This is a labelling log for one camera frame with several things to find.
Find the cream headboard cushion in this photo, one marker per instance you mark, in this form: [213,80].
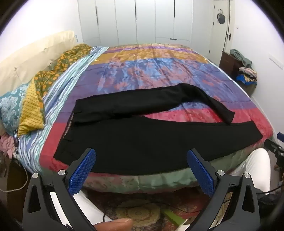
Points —
[33,53]

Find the colourful patchwork quilt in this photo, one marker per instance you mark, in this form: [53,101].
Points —
[144,66]

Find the person's white trouser leg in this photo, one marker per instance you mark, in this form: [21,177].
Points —
[93,213]
[255,168]

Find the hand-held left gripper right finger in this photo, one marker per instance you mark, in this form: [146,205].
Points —
[200,171]

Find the teal floral pillow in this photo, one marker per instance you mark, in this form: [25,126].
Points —
[11,108]

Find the orange green floral cloth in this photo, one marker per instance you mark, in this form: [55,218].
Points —
[71,55]

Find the round dark door hanger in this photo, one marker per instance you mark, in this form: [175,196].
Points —
[220,18]

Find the white door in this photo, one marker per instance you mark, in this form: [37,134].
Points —
[218,37]

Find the pile of mixed clothes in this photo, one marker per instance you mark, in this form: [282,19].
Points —
[247,75]

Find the patterned floor rug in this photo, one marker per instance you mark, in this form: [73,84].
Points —
[137,214]

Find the black pants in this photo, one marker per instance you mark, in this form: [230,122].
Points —
[133,137]

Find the pink crumpled cloth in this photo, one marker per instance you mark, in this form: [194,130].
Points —
[7,144]

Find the white wardrobe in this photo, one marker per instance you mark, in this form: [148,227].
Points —
[133,20]

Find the green flat floor object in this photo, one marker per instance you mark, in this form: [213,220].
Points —
[174,217]

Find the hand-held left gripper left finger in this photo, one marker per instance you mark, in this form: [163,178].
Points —
[82,171]

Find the blue striped bed sheet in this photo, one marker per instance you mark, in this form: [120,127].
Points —
[66,73]

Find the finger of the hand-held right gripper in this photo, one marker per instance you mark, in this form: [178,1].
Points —
[274,147]

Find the yellow knitted cloth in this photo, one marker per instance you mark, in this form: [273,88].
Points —
[31,111]

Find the white wall plate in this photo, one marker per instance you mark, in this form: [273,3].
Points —
[276,60]

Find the dark wooden nightstand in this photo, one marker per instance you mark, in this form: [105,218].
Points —
[228,63]

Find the dark wooden bedside table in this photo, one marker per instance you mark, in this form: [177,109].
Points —
[13,195]

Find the person's left hand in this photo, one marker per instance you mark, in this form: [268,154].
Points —
[113,225]

